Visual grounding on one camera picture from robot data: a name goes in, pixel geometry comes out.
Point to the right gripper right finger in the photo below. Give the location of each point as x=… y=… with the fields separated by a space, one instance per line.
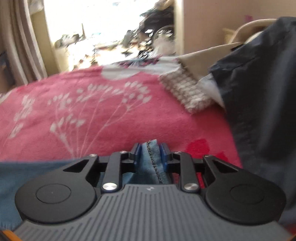
x=180 y=163

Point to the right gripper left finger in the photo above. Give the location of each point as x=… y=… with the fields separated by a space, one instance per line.
x=119 y=163

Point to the blue denim jeans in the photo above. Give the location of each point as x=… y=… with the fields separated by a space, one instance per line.
x=57 y=192

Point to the pink floral bed blanket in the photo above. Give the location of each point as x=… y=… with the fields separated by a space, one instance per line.
x=100 y=110

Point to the beige knitted garment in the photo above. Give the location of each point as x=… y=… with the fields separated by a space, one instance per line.
x=191 y=83

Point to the dark navy garment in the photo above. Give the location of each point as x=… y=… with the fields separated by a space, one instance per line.
x=257 y=86

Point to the bicycle by window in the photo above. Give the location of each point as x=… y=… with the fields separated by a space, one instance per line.
x=155 y=34

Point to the beige curtain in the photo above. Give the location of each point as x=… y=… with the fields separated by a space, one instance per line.
x=20 y=42

